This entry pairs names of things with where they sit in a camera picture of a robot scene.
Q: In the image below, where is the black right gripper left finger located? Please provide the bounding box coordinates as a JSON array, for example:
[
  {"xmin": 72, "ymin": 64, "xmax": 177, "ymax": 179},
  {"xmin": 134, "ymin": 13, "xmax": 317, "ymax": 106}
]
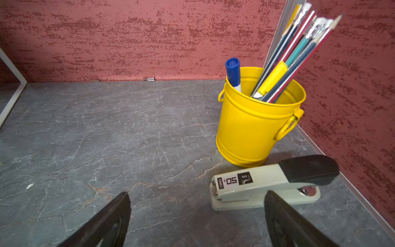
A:
[{"xmin": 59, "ymin": 191, "xmax": 131, "ymax": 247}]

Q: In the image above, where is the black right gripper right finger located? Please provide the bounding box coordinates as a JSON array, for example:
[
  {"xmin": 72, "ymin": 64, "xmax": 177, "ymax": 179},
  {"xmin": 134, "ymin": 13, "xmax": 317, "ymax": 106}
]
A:
[{"xmin": 264, "ymin": 190, "xmax": 338, "ymax": 247}]

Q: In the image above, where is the white black stapler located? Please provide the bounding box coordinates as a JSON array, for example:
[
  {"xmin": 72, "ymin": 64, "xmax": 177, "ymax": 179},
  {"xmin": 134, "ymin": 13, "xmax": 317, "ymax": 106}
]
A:
[{"xmin": 209, "ymin": 155, "xmax": 339, "ymax": 211}]

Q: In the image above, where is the yellow metal pen bucket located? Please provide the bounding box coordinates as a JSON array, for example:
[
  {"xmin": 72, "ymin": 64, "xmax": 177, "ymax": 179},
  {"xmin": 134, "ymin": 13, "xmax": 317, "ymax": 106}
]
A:
[{"xmin": 216, "ymin": 67, "xmax": 307, "ymax": 168}]

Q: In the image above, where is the yellow highlighter pen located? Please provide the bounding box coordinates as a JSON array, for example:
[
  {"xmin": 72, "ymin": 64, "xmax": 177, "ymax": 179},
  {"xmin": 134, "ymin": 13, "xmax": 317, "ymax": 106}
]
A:
[{"xmin": 253, "ymin": 61, "xmax": 288, "ymax": 98}]

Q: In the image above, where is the blue cap marker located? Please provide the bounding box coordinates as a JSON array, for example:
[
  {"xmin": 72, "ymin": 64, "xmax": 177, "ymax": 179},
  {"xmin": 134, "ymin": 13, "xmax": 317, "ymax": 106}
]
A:
[{"xmin": 225, "ymin": 58, "xmax": 242, "ymax": 93}]

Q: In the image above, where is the bundle of pencils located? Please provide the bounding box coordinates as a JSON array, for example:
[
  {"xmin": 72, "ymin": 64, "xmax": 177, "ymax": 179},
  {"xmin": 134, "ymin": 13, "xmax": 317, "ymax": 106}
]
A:
[{"xmin": 251, "ymin": 1, "xmax": 343, "ymax": 104}]

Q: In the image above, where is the wooden white frame shelf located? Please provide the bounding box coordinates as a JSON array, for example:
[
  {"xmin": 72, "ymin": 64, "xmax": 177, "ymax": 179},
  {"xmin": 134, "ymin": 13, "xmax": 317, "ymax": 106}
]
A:
[{"xmin": 1, "ymin": 49, "xmax": 28, "ymax": 127}]

